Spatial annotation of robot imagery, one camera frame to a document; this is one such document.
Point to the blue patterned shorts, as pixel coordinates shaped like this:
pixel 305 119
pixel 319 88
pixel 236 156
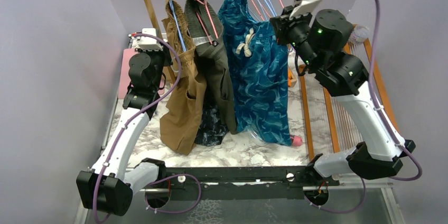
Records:
pixel 258 68

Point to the wooden drying rack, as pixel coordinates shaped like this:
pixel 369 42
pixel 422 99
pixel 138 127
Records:
pixel 323 124

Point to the pink capped pencil tube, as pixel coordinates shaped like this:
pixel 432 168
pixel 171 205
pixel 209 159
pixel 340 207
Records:
pixel 296 140

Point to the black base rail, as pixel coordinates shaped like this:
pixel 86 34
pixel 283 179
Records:
pixel 234 183

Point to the dark patterned shorts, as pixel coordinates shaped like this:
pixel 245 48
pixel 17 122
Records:
pixel 211 131

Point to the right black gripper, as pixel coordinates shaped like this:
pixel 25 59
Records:
pixel 282 24

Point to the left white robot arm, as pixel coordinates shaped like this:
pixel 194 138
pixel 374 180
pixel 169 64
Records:
pixel 108 187

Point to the dark green shorts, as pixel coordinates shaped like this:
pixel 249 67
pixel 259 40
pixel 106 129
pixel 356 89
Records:
pixel 207 32

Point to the tan brown shorts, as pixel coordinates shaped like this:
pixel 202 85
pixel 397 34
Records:
pixel 179 126

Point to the pink clipboard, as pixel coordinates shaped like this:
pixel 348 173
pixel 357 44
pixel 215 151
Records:
pixel 124 80

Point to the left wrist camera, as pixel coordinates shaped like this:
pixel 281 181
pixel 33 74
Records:
pixel 145 43

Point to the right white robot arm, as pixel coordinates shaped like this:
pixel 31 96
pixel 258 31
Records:
pixel 319 41

